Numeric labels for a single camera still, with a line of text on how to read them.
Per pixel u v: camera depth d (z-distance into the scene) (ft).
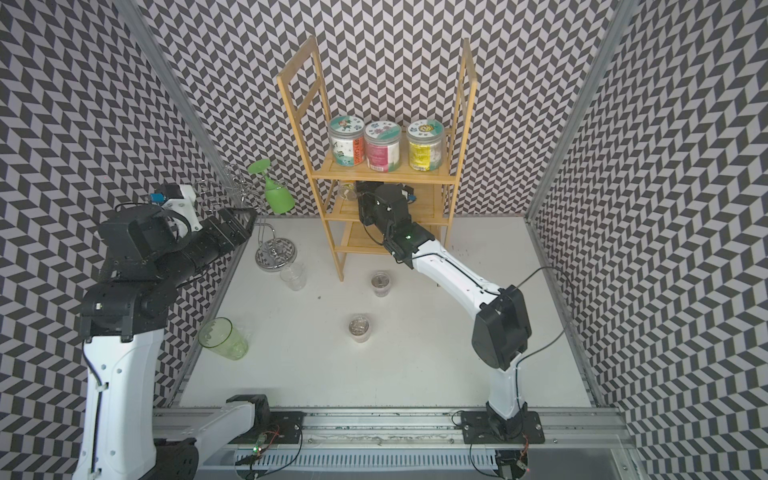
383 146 2.05
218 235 1.62
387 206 1.87
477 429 2.40
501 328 1.54
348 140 2.11
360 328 2.78
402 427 2.47
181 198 1.63
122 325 1.15
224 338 2.80
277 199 3.22
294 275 3.30
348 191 2.55
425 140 2.00
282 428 2.36
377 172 2.23
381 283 3.08
